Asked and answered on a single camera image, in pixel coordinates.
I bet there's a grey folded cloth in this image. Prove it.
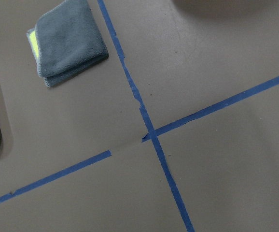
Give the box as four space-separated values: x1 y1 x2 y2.
27 0 109 87

